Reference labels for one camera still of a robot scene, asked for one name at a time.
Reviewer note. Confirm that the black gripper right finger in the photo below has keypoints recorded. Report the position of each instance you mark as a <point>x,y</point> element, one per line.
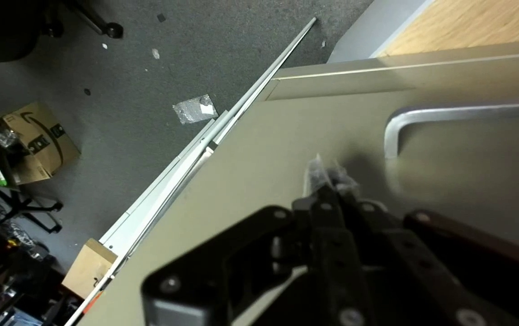
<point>426,265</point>

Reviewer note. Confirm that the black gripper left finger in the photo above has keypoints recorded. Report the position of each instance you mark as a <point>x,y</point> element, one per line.
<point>251,265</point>

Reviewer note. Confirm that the beige drawer with label holder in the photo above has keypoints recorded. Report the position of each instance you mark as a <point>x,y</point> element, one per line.
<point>331,120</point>

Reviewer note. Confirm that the white base cabinet wooden top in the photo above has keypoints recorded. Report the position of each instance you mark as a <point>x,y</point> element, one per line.
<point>468,24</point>

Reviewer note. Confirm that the clear plastic bag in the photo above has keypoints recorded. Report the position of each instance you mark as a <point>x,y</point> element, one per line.
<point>195,110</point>

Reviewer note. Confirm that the brown cardboard shipping box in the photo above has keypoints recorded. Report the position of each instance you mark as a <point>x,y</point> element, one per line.
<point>34,146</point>

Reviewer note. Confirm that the black office chair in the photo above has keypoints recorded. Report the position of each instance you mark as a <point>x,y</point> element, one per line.
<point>88,19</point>

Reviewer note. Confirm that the metal drawer slide rail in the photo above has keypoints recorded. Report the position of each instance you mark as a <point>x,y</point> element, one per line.
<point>209,139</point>

